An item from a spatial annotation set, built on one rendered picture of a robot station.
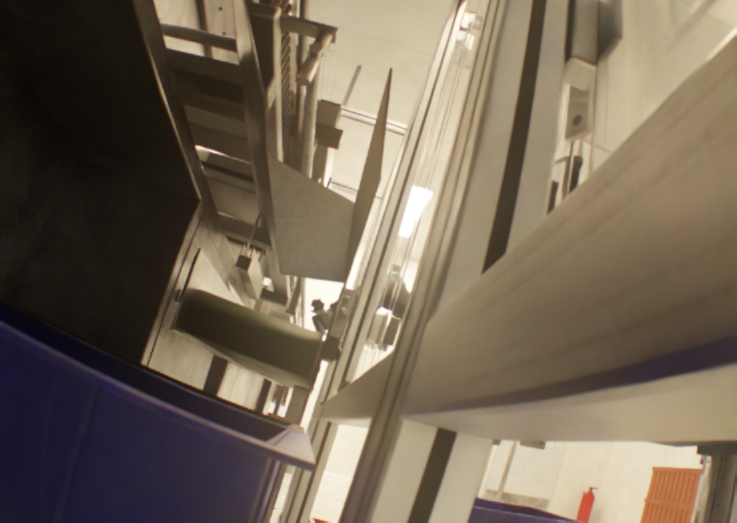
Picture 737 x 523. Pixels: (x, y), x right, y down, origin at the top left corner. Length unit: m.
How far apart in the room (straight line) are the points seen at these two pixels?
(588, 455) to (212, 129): 6.45
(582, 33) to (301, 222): 0.38
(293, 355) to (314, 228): 0.14
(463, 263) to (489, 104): 0.08
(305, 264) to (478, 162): 0.36
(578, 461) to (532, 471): 0.65
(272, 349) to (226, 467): 0.43
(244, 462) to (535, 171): 0.17
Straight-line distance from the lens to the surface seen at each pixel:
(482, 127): 0.25
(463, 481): 0.21
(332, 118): 0.94
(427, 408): 0.16
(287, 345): 0.60
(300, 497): 1.14
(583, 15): 0.32
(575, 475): 7.01
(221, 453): 0.18
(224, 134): 1.11
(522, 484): 6.70
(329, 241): 0.58
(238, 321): 0.61
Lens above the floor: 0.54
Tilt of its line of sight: 21 degrees up
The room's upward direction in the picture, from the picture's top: 18 degrees clockwise
